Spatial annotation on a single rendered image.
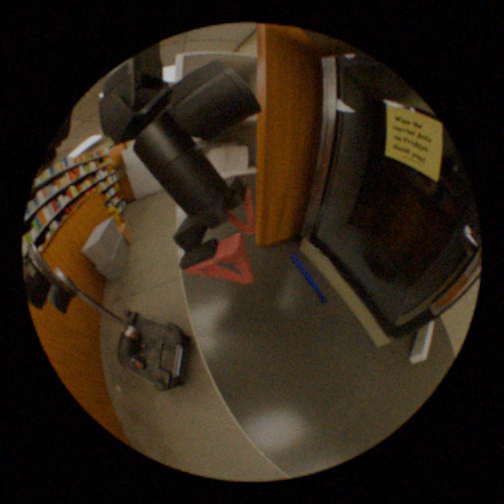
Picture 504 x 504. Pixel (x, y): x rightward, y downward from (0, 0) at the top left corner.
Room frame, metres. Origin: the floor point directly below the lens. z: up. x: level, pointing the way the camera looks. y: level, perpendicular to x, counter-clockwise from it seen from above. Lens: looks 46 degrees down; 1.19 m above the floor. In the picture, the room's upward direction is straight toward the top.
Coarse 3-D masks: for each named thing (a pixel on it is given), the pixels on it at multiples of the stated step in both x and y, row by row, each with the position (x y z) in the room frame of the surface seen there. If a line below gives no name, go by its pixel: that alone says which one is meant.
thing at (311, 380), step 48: (288, 240) 0.28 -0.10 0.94; (192, 288) 0.13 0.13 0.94; (240, 288) 0.14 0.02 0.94; (288, 288) 0.14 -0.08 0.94; (240, 336) 0.04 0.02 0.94; (288, 336) 0.04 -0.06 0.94; (336, 336) 0.02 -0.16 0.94; (432, 336) -0.14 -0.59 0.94; (240, 384) -0.05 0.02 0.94; (288, 384) -0.05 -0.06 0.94; (336, 384) -0.08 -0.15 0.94; (384, 384) -0.14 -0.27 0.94; (432, 384) -0.31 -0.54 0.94; (288, 432) -0.16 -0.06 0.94; (336, 432) -0.20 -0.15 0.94; (384, 432) -0.30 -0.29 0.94
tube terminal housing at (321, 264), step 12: (312, 252) 0.21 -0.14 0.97; (324, 264) 0.17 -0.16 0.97; (324, 276) 0.16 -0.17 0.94; (336, 276) 0.14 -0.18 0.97; (336, 288) 0.12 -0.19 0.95; (348, 288) 0.11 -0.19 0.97; (348, 300) 0.09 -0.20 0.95; (360, 312) 0.05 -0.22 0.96; (372, 324) 0.02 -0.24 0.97; (372, 336) -0.01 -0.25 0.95; (384, 336) -0.02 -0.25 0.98
